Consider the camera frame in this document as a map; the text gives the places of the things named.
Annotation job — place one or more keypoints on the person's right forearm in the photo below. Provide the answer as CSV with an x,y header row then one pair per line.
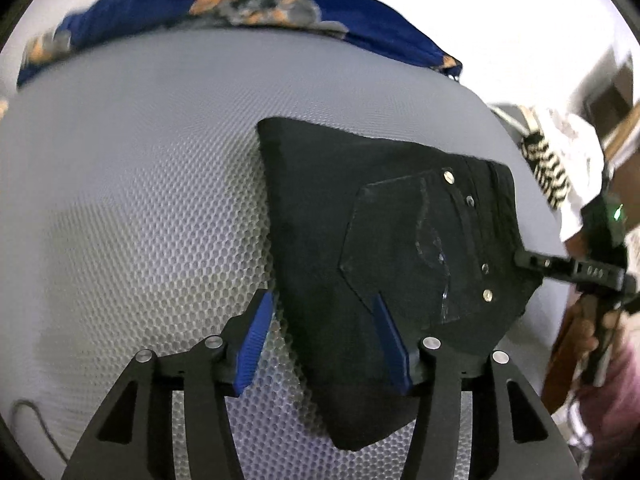
x,y
557,375

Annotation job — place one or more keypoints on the black white striped cloth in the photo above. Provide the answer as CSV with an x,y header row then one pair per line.
x,y
547,170

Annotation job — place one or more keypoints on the blue floral blanket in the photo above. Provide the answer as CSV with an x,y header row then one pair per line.
x,y
350,15

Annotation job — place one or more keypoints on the person's pink clothing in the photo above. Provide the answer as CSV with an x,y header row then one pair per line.
x,y
610,430

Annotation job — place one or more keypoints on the black pants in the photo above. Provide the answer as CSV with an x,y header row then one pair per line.
x,y
350,240

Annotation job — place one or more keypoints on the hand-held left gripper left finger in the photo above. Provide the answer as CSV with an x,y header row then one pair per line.
x,y
252,345

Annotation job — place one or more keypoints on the person's right hand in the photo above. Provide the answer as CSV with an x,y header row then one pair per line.
x,y
585,332

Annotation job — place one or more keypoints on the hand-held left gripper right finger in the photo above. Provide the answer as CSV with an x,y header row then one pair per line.
x,y
395,350

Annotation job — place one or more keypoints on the brown wooden furniture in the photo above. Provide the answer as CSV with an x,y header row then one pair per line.
x,y
617,105

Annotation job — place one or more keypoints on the grey mesh mat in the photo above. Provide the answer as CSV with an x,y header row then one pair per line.
x,y
150,210

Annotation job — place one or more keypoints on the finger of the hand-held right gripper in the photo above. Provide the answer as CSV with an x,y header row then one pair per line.
x,y
560,266

